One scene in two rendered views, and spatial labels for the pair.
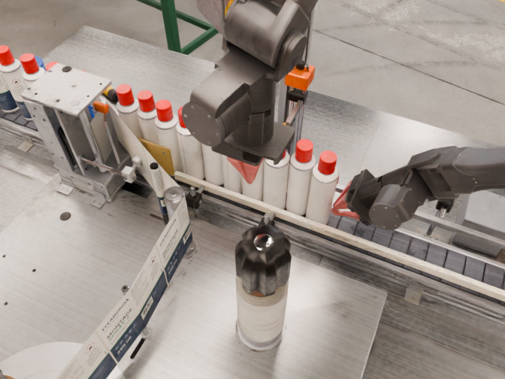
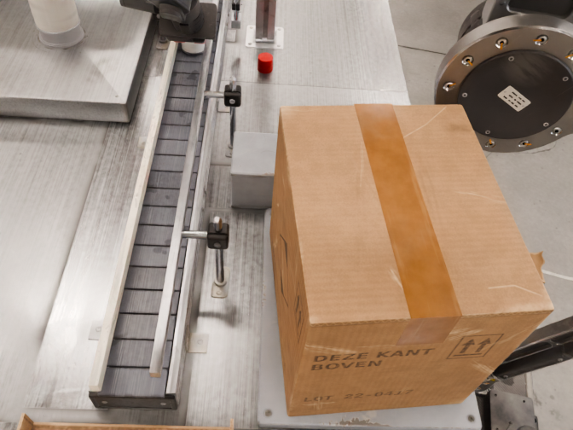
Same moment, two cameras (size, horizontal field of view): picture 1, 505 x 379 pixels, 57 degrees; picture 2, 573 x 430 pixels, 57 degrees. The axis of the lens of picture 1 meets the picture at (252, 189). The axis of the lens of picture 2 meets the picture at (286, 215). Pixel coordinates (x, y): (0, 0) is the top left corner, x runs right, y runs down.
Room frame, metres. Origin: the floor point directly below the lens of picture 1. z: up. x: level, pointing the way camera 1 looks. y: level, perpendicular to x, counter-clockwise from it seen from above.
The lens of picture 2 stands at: (0.32, -1.08, 1.55)
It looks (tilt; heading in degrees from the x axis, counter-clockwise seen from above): 52 degrees down; 60
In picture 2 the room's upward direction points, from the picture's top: 7 degrees clockwise
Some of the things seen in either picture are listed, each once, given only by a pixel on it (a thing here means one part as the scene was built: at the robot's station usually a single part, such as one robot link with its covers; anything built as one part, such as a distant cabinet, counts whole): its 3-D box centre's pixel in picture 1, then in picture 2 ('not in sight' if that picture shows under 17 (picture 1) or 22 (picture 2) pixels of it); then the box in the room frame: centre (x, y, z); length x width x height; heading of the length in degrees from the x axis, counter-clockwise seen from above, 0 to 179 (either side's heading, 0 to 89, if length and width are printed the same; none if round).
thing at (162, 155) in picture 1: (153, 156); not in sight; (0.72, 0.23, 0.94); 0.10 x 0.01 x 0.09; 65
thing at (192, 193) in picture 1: (198, 198); not in sight; (0.64, 0.12, 0.89); 0.06 x 0.03 x 0.12; 155
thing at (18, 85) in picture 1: (19, 84); not in sight; (0.93, 0.58, 0.98); 0.05 x 0.05 x 0.20
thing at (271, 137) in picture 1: (252, 121); not in sight; (0.45, 0.00, 1.30); 0.10 x 0.07 x 0.07; 65
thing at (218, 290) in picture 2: not in sight; (220, 281); (0.45, -0.67, 0.83); 0.06 x 0.03 x 0.01; 64
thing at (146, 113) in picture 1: (152, 129); not in sight; (0.77, 0.23, 0.98); 0.05 x 0.05 x 0.20
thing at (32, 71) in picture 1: (42, 92); not in sight; (0.90, 0.52, 0.98); 0.05 x 0.05 x 0.20
